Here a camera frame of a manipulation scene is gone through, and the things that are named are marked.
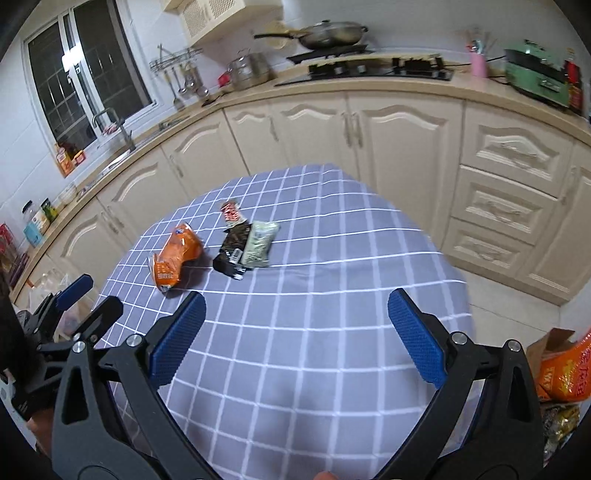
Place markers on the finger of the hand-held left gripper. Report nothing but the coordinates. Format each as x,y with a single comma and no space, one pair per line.
104,318
74,290

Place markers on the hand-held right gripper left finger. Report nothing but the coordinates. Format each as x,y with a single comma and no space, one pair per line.
178,341

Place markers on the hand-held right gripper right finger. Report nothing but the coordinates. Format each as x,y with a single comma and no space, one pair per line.
415,337

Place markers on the small orange snack packet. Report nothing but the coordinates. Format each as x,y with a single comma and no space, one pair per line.
178,254

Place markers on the black snack packet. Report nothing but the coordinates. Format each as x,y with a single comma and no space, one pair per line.
233,249

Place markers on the green snack packet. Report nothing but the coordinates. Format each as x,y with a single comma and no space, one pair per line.
258,242

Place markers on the brown cardboard box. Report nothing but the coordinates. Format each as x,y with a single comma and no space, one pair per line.
549,344

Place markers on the red brown candy wrapper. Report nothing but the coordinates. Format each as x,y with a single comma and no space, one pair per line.
232,213

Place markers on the large orange snack bag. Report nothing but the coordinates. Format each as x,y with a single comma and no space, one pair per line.
568,369

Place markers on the black gold snack wrapper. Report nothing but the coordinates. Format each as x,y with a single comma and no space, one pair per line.
561,429

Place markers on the person's left forearm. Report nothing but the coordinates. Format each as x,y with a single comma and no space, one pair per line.
44,429

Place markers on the person's right hand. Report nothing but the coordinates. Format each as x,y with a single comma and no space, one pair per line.
327,476

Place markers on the clear plastic bag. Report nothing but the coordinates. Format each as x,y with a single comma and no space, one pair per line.
46,282

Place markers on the white lidded jar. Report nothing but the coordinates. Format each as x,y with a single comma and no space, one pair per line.
36,228

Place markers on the red packet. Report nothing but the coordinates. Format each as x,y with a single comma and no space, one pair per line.
7,244

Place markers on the cream cabinet drawer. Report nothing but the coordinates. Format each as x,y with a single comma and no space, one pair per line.
512,147
501,205
485,249

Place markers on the checked tablecloth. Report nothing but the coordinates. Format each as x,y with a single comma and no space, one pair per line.
300,369

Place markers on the orange food box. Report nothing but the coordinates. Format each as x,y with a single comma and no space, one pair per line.
78,157
63,161

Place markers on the steel faucet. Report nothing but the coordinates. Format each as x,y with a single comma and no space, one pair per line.
123,134

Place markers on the cream kitchen cabinet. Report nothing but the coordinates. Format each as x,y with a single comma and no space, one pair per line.
406,152

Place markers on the hanging steel utensil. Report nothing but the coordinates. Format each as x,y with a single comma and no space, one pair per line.
177,97
188,83
202,87

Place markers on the kitchen window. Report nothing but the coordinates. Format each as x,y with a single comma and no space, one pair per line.
106,60

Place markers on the small red container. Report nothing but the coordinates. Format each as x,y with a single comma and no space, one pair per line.
224,80

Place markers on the black gas stove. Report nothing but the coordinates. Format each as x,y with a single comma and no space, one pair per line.
369,69

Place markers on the steel pot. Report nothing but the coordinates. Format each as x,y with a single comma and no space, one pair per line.
249,71

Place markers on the pink utensil cup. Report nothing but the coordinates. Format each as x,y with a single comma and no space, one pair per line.
479,64

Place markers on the green electric cooker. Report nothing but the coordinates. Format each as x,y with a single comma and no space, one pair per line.
531,76

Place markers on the dark red label bottle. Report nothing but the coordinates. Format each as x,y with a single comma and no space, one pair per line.
575,92

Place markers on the cream range hood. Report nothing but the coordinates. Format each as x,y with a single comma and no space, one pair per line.
217,14

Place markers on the steel wok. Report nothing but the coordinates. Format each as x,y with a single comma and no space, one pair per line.
332,34

